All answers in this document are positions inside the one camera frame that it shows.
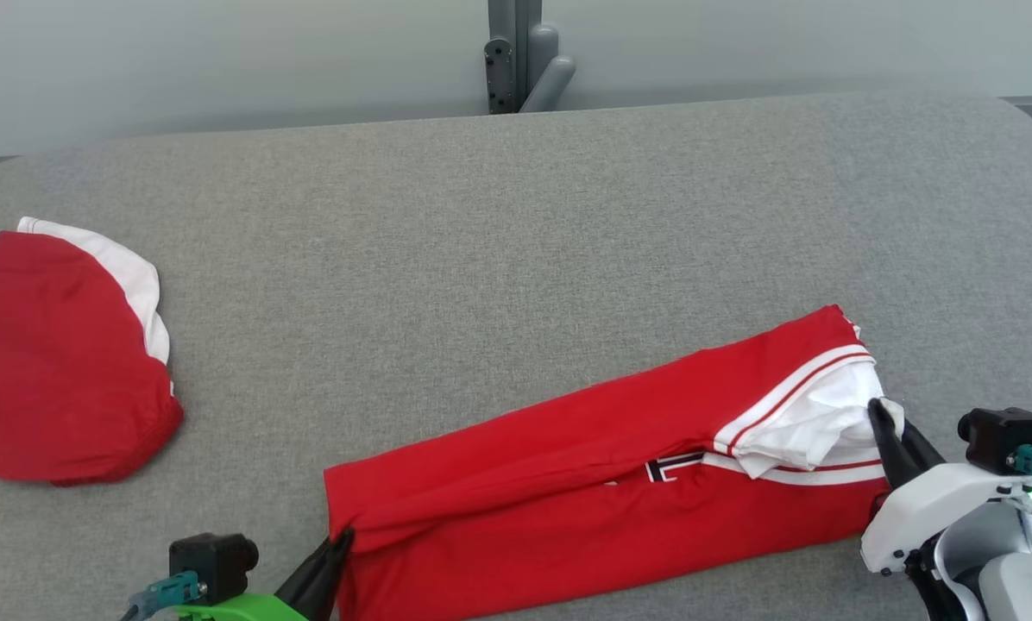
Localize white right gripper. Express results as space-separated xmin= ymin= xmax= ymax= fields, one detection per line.
xmin=860 ymin=398 xmax=1032 ymax=575

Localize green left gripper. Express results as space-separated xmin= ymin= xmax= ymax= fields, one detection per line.
xmin=173 ymin=527 xmax=356 ymax=621

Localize red white sports jersey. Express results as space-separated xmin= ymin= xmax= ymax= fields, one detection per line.
xmin=324 ymin=304 xmax=905 ymax=621

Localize red shorts with white stripe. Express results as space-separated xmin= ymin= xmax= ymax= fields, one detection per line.
xmin=0 ymin=216 xmax=184 ymax=486

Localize teal left camera cable plug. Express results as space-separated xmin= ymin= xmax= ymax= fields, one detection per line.
xmin=119 ymin=571 xmax=206 ymax=621

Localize grey metal upright post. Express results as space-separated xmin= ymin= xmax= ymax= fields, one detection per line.
xmin=484 ymin=0 xmax=577 ymax=115

